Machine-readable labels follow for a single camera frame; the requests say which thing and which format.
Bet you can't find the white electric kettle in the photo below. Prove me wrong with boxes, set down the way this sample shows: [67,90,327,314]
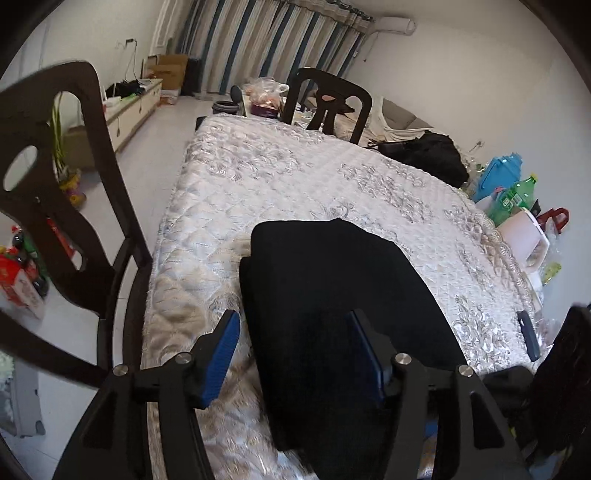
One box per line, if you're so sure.
[497,208,550,274]

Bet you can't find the striped curtain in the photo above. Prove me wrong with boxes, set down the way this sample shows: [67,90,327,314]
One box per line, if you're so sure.
[173,0,375,94]

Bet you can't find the green potted plant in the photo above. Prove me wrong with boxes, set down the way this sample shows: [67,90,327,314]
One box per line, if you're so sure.
[48,92,86,210]

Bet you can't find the black bag on sofa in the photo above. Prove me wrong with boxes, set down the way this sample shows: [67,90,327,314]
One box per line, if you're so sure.
[370,130,469,188]

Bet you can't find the green plastic bottle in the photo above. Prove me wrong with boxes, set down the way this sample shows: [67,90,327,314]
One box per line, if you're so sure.
[488,174,538,227]

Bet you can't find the cardboard box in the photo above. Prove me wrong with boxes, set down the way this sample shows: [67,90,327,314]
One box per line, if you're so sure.
[143,54,188,90]

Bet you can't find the white air conditioner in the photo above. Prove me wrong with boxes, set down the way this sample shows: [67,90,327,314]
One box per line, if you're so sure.
[373,16,417,36]

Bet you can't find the black pants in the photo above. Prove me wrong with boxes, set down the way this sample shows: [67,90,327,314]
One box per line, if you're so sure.
[239,219,465,479]

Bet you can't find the beige sofa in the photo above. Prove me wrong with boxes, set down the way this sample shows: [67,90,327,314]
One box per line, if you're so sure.
[335,96,433,146]

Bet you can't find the low white cabinet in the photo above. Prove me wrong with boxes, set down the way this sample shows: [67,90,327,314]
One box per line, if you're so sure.
[63,79,162,170]

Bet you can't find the white quilted table cover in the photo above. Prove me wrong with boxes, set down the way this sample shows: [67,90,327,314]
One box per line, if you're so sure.
[142,115,533,479]

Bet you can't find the red gift box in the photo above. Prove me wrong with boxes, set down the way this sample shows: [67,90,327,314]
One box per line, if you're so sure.
[1,255,45,320]

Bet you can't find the blue plastic jug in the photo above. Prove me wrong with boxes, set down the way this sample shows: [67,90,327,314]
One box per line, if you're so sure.
[471,153,523,203]

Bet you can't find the red handled bag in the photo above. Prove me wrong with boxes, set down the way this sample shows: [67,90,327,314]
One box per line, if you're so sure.
[537,207,570,235]

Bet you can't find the dark chair at left side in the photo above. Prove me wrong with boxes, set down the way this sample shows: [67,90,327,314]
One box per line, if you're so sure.
[1,61,151,388]

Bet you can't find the dark chair at far end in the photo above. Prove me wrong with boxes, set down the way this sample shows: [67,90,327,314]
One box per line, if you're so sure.
[280,67,373,144]

